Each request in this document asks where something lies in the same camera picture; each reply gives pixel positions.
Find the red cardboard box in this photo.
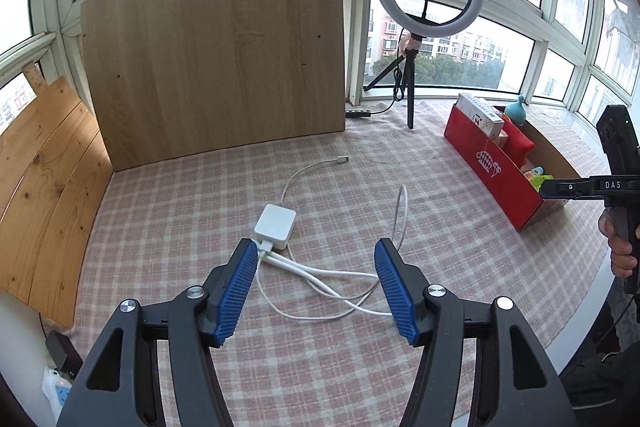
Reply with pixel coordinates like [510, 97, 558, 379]
[444, 103, 581, 232]

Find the long white box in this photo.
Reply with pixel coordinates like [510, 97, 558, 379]
[457, 93, 506, 138]

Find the pine plank panel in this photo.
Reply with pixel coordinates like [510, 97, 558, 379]
[0, 74, 115, 328]

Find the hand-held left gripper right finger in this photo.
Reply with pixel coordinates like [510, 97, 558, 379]
[374, 237, 586, 427]

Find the black power adapter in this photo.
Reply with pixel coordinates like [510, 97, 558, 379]
[45, 329, 83, 373]

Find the pink checked tablecloth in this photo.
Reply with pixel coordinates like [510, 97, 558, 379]
[67, 99, 616, 427]

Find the black ring light cable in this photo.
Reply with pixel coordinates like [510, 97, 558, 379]
[371, 52, 407, 115]

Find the red cushion block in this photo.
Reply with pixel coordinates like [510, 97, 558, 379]
[500, 117, 536, 156]

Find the white charging cable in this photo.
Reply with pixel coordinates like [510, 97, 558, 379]
[257, 155, 408, 322]

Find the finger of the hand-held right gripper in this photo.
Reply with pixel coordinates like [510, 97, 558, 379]
[539, 177, 593, 199]

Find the teal toy figure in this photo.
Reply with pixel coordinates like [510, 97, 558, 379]
[504, 94, 527, 125]

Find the person's right hand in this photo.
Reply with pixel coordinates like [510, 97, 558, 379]
[598, 208, 638, 279]

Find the person's dark clothing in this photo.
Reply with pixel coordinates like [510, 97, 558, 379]
[560, 347, 640, 410]

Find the white charger adapter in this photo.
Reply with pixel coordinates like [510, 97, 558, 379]
[254, 203, 297, 252]

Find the green toy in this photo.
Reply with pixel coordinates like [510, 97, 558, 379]
[522, 167, 556, 192]

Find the large light wood board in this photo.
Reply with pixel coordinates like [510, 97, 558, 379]
[80, 0, 348, 172]

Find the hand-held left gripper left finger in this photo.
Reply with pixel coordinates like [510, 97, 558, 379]
[56, 237, 261, 427]

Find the white power strip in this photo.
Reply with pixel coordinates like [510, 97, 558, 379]
[40, 367, 76, 418]

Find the black tripod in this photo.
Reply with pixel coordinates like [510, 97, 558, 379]
[363, 34, 426, 129]

